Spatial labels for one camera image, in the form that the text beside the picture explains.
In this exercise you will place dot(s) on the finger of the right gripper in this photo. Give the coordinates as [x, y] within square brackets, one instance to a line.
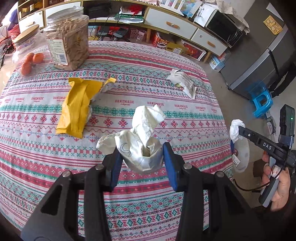
[249, 136]

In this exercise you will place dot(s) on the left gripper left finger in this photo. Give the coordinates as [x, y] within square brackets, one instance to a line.
[74, 208]

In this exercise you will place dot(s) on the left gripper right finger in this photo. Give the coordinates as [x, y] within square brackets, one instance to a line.
[213, 208]

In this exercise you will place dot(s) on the white tissue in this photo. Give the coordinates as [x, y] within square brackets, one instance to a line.
[234, 130]

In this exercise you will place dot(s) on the white paper bag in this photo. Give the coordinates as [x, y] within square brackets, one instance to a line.
[141, 152]

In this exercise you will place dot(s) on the white printed snack bag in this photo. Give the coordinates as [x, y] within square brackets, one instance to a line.
[181, 80]

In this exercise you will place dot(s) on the yellow snack wrapper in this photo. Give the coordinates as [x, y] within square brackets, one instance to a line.
[76, 106]

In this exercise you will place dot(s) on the white plastic trash bin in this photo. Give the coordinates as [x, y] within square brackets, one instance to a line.
[240, 154]

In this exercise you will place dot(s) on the person's right hand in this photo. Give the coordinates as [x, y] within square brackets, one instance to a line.
[280, 198]

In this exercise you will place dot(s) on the blue plastic stool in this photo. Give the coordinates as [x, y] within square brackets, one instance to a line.
[260, 96]

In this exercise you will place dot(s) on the person standing in black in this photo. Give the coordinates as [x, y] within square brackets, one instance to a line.
[279, 86]

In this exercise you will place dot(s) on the grey refrigerator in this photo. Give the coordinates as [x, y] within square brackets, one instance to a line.
[261, 56]

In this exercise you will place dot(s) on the blue white appliance box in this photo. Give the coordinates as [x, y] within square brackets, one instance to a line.
[215, 63]

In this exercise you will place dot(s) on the patterned striped tablecloth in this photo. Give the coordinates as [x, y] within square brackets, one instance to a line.
[34, 155]

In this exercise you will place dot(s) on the red white storage box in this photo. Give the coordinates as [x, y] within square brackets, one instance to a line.
[193, 51]

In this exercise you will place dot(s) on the black microwave oven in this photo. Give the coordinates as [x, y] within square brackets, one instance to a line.
[224, 28]

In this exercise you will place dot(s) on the yellow cardboard box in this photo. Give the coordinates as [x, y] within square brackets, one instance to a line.
[177, 48]

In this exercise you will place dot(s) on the glass jar with oranges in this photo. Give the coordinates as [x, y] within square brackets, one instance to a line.
[32, 54]

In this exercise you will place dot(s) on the long white TV cabinet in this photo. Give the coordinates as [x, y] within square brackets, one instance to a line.
[155, 18]

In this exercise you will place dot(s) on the clear jar of biscuits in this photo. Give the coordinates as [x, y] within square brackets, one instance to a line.
[67, 38]

